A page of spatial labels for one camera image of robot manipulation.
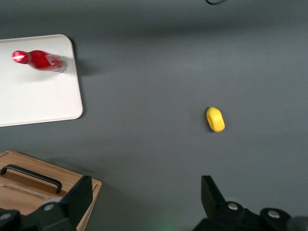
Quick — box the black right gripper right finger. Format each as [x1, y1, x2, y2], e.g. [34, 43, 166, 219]
[192, 175, 260, 231]

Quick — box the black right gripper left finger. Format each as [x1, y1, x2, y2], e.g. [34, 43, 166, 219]
[35, 175, 93, 231]

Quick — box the red coke bottle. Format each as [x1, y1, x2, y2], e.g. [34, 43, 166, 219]
[11, 50, 67, 73]

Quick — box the white rectangular tray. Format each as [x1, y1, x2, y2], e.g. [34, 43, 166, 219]
[0, 34, 84, 128]

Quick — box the wooden drawer cabinet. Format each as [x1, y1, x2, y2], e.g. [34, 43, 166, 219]
[0, 150, 103, 231]

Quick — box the yellow lemon-shaped toy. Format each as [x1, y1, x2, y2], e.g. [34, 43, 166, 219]
[205, 106, 226, 133]

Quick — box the black lower drawer handle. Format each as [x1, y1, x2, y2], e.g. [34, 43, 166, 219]
[0, 164, 63, 194]

